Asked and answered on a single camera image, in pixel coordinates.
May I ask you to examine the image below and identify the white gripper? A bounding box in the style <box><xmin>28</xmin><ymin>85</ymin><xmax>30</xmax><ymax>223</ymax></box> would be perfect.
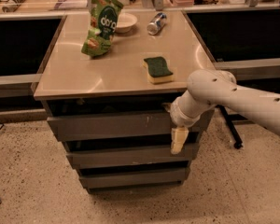
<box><xmin>161</xmin><ymin>98</ymin><xmax>200</xmax><ymax>155</ymax></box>

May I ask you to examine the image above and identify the grey top drawer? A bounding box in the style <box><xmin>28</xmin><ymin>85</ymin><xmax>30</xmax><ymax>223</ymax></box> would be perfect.
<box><xmin>47</xmin><ymin>107</ymin><xmax>215</xmax><ymax>142</ymax></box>

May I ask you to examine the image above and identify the grey drawer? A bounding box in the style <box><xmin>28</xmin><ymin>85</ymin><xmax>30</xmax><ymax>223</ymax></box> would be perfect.
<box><xmin>47</xmin><ymin>107</ymin><xmax>215</xmax><ymax>142</ymax></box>
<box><xmin>67</xmin><ymin>143</ymin><xmax>199</xmax><ymax>169</ymax></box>
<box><xmin>79</xmin><ymin>168</ymin><xmax>189</xmax><ymax>189</ymax></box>

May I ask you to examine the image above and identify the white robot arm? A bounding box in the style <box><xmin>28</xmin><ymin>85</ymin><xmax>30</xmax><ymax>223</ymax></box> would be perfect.
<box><xmin>169</xmin><ymin>69</ymin><xmax>280</xmax><ymax>155</ymax></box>

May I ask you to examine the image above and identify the grey bottom drawer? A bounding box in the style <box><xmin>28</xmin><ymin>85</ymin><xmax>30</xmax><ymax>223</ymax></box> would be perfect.
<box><xmin>79</xmin><ymin>168</ymin><xmax>189</xmax><ymax>189</ymax></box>

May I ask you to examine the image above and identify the grey drawer cabinet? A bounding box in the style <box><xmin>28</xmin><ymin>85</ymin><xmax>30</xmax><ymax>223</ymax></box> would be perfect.
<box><xmin>34</xmin><ymin>10</ymin><xmax>226</xmax><ymax>195</ymax></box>

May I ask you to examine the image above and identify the grey middle drawer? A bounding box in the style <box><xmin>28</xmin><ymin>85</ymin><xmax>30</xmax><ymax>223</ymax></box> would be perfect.
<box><xmin>67</xmin><ymin>143</ymin><xmax>199</xmax><ymax>169</ymax></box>

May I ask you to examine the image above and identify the green yellow sponge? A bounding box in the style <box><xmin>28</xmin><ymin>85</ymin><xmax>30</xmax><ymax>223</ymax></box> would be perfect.
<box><xmin>143</xmin><ymin>57</ymin><xmax>174</xmax><ymax>84</ymax></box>

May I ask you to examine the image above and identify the black table leg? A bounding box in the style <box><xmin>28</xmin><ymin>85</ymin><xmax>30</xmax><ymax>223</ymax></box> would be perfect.
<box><xmin>218</xmin><ymin>105</ymin><xmax>243</xmax><ymax>149</ymax></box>

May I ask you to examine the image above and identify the silver soda can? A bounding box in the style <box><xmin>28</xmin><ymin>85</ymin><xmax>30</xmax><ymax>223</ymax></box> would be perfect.
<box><xmin>147</xmin><ymin>12</ymin><xmax>167</xmax><ymax>35</ymax></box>

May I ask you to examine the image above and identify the white bowl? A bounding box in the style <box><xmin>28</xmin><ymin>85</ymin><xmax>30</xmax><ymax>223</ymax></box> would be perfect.
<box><xmin>116</xmin><ymin>13</ymin><xmax>137</xmax><ymax>34</ymax></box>

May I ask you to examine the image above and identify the green chip bag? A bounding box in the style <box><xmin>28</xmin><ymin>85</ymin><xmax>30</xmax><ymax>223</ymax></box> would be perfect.
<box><xmin>81</xmin><ymin>0</ymin><xmax>123</xmax><ymax>57</ymax></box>

